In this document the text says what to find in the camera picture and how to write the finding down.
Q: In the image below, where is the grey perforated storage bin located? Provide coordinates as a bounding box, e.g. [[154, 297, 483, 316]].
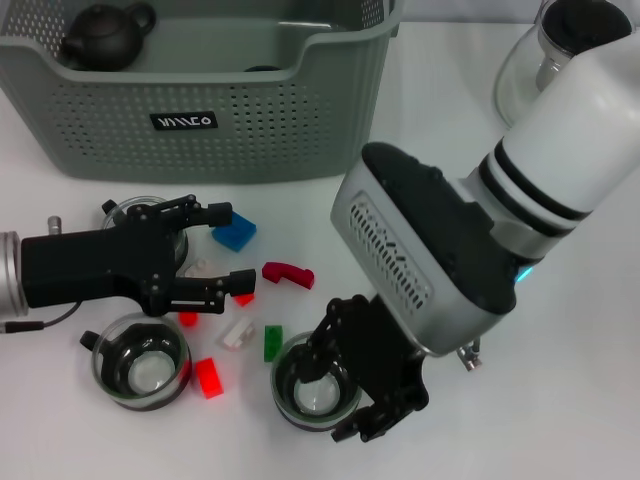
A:
[[0, 0, 401, 184]]

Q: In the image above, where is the glass teapot with black handle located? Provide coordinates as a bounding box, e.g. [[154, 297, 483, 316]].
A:
[[492, 0, 634, 130]]

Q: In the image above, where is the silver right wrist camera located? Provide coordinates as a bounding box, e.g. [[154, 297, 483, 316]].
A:
[[329, 142, 519, 357]]

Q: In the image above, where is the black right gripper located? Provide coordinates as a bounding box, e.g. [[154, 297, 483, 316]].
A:
[[298, 293, 432, 445]]

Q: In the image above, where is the blue square building brick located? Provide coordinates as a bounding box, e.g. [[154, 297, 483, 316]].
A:
[[210, 209, 259, 254]]

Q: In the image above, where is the left gripper grey cable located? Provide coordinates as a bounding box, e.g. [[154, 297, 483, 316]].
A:
[[0, 302, 82, 335]]

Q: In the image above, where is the large red building brick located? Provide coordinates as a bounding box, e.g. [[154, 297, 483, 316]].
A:
[[193, 357, 225, 400]]

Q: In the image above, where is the flat green building brick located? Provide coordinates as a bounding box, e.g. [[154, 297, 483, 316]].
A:
[[262, 324, 284, 364]]

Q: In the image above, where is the dark red curved brick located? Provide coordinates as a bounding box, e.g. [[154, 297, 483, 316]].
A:
[[261, 260, 316, 291]]

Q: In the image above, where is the glass teacup with black sleeve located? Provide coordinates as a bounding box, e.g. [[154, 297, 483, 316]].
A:
[[79, 312, 194, 412], [269, 332, 362, 432], [98, 195, 191, 269]]

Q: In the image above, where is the right gripper silver elbow plug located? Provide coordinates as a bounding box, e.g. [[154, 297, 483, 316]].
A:
[[457, 337, 484, 372]]

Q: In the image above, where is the dark clay teapot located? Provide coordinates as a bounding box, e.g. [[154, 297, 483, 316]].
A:
[[59, 2, 157, 72]]

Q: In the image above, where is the white building brick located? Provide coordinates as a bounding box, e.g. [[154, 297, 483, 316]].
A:
[[215, 317, 256, 351], [182, 258, 221, 281]]

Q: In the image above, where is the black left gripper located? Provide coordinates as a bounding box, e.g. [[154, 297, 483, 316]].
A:
[[19, 192, 258, 318]]

